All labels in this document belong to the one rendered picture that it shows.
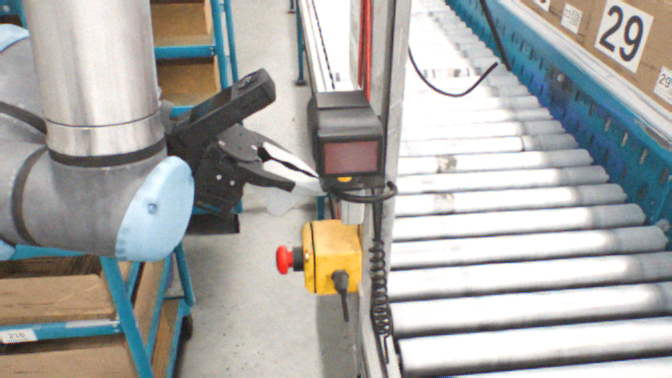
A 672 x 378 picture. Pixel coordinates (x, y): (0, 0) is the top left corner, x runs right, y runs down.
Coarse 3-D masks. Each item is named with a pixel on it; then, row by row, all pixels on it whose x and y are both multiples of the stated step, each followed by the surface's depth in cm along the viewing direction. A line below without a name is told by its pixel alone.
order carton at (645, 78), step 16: (624, 0) 106; (640, 0) 101; (656, 0) 97; (592, 16) 117; (656, 16) 97; (592, 32) 118; (656, 32) 97; (592, 48) 118; (656, 48) 97; (608, 64) 112; (640, 64) 102; (656, 64) 98; (640, 80) 102; (656, 80) 98; (656, 96) 98
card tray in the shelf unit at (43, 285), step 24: (0, 264) 112; (24, 264) 112; (48, 264) 112; (72, 264) 112; (96, 264) 112; (120, 264) 107; (0, 288) 96; (24, 288) 97; (48, 288) 97; (72, 288) 98; (96, 288) 98; (0, 312) 100; (24, 312) 100; (48, 312) 101; (72, 312) 101; (96, 312) 102
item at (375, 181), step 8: (368, 176) 57; (376, 176) 57; (368, 184) 56; (376, 184) 56; (384, 184) 56; (392, 184) 55; (336, 192) 53; (392, 192) 52; (344, 200) 52; (352, 200) 51; (360, 200) 51; (368, 200) 51; (376, 200) 51; (384, 200) 52
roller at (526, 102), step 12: (528, 96) 132; (408, 108) 128; (420, 108) 128; (432, 108) 128; (444, 108) 129; (456, 108) 129; (468, 108) 129; (480, 108) 129; (492, 108) 130; (504, 108) 130; (516, 108) 130; (528, 108) 130
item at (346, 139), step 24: (312, 96) 55; (336, 96) 53; (360, 96) 53; (312, 120) 50; (336, 120) 48; (360, 120) 48; (312, 144) 49; (336, 144) 46; (360, 144) 47; (336, 168) 47; (360, 168) 48
